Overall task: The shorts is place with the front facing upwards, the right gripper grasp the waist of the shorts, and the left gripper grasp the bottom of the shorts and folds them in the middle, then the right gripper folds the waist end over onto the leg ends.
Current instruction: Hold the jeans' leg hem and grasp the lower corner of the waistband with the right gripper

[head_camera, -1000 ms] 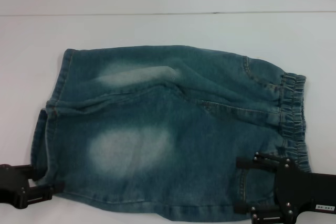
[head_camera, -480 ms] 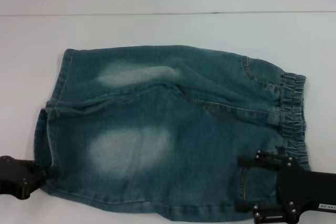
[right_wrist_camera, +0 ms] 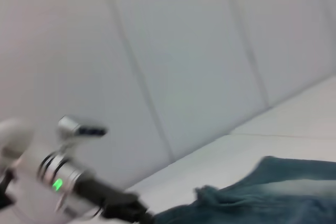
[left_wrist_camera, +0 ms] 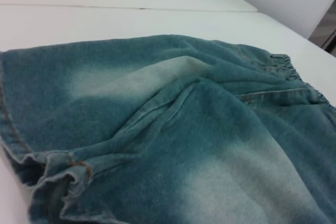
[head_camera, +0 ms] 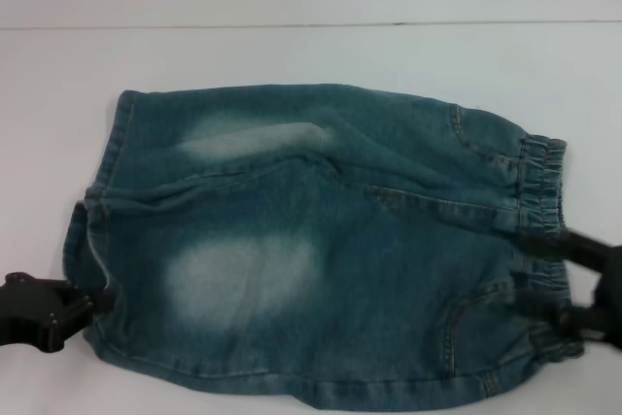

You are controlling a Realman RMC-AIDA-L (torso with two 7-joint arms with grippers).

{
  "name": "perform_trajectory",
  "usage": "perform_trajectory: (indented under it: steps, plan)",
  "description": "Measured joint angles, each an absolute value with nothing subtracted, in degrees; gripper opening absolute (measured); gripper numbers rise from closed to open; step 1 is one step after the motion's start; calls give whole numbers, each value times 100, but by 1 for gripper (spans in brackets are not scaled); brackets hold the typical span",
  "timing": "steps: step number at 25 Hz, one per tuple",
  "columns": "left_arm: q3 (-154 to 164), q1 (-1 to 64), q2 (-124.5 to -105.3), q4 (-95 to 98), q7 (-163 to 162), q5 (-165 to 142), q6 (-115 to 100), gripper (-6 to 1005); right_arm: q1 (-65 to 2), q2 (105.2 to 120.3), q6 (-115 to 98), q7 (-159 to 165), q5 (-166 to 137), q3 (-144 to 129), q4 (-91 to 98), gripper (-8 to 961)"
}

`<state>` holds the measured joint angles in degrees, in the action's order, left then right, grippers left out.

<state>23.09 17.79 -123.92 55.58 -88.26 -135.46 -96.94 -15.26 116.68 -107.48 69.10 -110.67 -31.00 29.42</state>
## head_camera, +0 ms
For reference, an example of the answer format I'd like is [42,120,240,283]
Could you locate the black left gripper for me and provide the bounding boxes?
[0,271,118,354]

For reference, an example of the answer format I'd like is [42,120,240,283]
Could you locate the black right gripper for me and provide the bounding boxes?
[513,227,622,344]

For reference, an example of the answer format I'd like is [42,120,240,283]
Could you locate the blue denim shorts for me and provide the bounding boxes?
[65,83,584,411]

